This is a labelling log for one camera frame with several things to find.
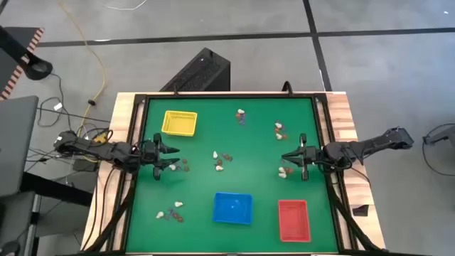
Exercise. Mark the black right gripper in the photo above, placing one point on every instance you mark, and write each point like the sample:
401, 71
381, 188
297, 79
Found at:
313, 155

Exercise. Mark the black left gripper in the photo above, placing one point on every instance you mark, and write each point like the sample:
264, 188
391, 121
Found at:
156, 156

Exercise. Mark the yellow plastic basket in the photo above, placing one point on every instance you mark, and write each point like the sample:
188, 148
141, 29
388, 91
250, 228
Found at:
179, 123

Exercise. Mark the red plastic basket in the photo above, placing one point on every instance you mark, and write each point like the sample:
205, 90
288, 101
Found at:
293, 220

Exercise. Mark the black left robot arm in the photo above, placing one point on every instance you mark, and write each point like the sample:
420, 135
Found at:
106, 151

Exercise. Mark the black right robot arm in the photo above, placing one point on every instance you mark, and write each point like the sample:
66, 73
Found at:
373, 144

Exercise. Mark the yellow power plug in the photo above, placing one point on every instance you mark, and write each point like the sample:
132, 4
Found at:
100, 137

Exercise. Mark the blue plastic basket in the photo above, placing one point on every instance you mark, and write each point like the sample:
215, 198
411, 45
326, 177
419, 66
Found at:
232, 208

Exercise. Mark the black wedge block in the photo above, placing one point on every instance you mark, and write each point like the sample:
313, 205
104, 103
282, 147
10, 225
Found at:
360, 210

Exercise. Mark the green table mat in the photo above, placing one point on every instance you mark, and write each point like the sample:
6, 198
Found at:
160, 241

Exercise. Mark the black computer tower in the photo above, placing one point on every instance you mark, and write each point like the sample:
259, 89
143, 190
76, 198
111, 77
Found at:
199, 73

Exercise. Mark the black shelf board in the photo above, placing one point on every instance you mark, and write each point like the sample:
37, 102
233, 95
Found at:
53, 188

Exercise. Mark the white tag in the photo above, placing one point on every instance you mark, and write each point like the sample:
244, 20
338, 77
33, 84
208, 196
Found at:
57, 106

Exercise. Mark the grey stand leg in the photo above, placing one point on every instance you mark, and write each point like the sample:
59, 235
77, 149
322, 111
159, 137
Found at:
440, 135

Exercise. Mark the grey desk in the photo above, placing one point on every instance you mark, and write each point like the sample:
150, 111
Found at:
14, 142

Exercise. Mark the black stand base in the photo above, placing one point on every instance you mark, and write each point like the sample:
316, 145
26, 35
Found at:
35, 67

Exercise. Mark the grey cabinet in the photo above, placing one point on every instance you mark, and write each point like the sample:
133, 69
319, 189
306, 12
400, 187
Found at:
14, 220

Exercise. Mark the dark mat striped edge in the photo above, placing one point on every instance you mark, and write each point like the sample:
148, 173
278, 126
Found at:
7, 71

